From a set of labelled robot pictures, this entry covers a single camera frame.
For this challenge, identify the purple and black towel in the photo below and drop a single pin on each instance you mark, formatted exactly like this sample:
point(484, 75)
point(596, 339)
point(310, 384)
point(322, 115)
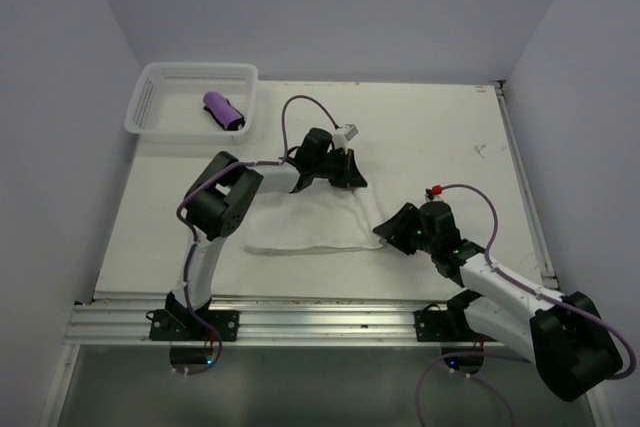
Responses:
point(227, 117)

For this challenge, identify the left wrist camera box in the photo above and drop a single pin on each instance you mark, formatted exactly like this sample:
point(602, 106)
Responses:
point(343, 135)

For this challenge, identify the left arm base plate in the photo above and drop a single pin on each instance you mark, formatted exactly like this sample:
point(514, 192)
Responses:
point(220, 324)

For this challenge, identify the white towel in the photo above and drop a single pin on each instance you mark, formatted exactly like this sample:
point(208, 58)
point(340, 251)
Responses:
point(320, 219)

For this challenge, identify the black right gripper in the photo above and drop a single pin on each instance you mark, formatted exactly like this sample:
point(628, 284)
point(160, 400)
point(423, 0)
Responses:
point(393, 230)

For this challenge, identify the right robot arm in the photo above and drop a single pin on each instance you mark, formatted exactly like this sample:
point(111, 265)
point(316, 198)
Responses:
point(559, 334)

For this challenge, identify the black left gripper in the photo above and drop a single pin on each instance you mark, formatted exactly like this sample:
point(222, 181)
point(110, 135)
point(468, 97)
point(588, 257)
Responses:
point(349, 175)

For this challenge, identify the aluminium mounting rail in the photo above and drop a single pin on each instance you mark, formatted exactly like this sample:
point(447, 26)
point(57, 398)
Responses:
point(262, 322)

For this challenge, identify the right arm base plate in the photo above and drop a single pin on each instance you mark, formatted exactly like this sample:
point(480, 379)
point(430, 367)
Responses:
point(434, 323)

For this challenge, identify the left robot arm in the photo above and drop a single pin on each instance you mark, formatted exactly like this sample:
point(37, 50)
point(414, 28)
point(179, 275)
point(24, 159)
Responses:
point(216, 204)

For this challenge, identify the white plastic basket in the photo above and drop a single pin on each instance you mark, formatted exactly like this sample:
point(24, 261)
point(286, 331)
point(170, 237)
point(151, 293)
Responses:
point(167, 103)

